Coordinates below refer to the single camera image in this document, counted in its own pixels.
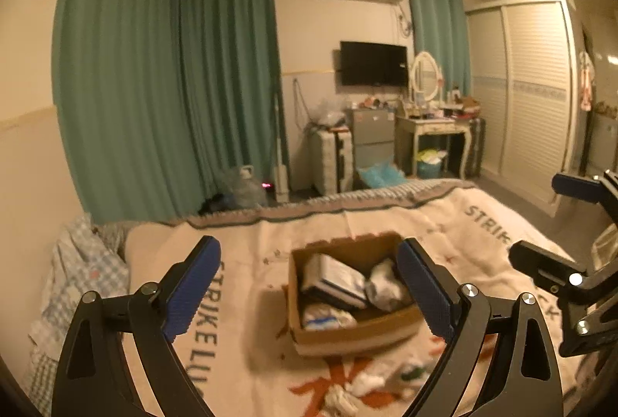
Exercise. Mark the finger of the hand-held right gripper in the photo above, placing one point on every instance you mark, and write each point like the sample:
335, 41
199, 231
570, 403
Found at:
574, 185
540, 265

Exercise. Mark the hanging garment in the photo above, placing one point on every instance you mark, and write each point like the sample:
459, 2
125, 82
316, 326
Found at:
585, 81

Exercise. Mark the light ribbed suitcase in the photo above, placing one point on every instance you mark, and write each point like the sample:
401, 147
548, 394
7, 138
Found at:
328, 161

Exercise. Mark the cream dressing table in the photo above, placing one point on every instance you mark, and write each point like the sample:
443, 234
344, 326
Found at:
429, 127

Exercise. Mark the white louvred wardrobe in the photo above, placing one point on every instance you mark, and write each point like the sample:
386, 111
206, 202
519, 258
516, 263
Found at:
531, 98

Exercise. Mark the large clear water jug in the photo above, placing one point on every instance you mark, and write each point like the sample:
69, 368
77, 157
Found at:
248, 187

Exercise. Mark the grey striped bed sheet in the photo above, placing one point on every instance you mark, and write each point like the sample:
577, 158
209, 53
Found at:
309, 207

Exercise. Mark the brown cardboard box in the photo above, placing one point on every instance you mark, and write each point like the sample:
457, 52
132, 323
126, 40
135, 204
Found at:
347, 335

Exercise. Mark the oval white mirror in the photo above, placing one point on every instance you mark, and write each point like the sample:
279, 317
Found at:
425, 74

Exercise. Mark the white crumpled cloth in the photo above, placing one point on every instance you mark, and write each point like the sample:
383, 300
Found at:
388, 284

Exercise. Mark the grey drawer cabinet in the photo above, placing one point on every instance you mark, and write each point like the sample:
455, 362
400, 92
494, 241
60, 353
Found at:
371, 141

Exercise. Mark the waste bin with bag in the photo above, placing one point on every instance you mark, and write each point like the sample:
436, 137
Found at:
430, 165

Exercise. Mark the black wall television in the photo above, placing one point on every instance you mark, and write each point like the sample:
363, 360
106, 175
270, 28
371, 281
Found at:
372, 63

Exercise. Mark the white and blue cloth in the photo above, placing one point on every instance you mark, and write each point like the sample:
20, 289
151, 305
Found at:
328, 318

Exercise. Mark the cream printed blanket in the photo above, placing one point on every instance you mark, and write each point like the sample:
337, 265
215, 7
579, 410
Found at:
251, 281

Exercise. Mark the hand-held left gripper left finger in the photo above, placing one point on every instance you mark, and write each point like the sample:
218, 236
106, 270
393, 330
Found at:
192, 289

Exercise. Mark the white and green sock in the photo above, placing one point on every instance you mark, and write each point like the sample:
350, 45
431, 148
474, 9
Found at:
416, 367

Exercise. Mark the wide teal curtain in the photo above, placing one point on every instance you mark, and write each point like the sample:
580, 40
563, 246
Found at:
116, 83

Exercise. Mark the plaid quilt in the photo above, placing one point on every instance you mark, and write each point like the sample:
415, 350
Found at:
79, 272

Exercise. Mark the blue plastic bag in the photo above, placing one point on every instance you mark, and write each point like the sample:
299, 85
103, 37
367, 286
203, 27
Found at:
381, 175

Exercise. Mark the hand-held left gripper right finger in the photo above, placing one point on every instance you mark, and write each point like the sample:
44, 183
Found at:
426, 294

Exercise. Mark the clear plastic bag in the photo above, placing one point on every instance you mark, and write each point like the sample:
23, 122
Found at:
330, 112

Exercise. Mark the narrow teal curtain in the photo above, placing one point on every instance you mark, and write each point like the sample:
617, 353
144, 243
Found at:
437, 25

